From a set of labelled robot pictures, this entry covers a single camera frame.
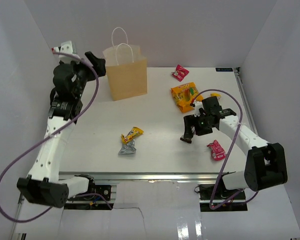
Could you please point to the brown paper bag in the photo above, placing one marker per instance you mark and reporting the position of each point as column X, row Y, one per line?
column 126, row 69

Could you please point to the aluminium frame rail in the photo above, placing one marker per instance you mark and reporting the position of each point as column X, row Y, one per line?
column 143, row 176

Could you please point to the pink snack packet back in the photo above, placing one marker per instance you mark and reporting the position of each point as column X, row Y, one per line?
column 180, row 73

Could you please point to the small yellow snack bar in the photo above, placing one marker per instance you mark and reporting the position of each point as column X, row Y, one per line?
column 215, row 95

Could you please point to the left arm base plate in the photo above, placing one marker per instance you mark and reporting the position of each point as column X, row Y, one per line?
column 103, row 190

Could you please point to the silver foil snack packet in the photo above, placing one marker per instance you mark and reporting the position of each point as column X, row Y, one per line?
column 128, row 149

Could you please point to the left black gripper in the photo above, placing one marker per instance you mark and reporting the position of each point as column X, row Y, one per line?
column 99, row 64

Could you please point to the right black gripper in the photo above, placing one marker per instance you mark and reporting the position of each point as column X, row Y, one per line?
column 191, row 120

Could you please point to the pink snack packet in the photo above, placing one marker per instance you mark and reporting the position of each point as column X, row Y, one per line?
column 216, row 150
column 180, row 73

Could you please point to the pink snack packet front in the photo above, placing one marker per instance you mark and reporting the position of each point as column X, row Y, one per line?
column 216, row 150

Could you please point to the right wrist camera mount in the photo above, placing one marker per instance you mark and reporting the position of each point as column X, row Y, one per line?
column 198, row 108

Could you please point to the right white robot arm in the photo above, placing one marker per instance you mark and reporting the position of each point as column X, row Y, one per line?
column 265, row 165

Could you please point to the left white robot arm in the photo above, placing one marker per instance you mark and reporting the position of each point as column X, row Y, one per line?
column 42, row 185

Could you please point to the brown chocolate bar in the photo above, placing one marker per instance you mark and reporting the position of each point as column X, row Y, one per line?
column 189, row 139

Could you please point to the large orange candy bag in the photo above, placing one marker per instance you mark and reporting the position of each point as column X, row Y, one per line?
column 183, row 96

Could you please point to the yellow M&M's packet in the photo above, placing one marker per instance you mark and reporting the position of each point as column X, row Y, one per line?
column 132, row 134

